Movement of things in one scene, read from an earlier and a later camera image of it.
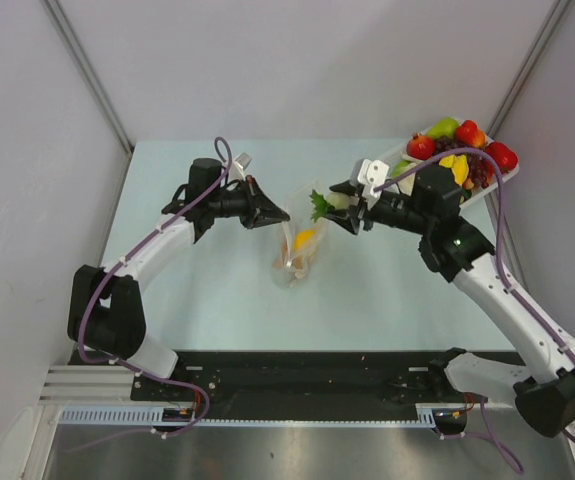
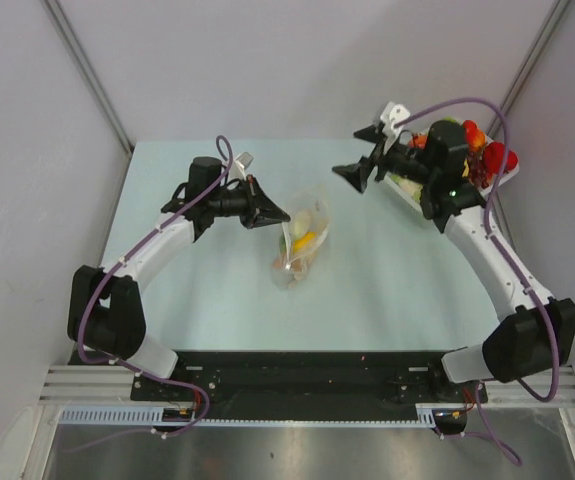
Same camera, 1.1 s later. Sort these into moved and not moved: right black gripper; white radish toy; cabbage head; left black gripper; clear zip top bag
Moved: right black gripper; white radish toy
Not moved: clear zip top bag; cabbage head; left black gripper
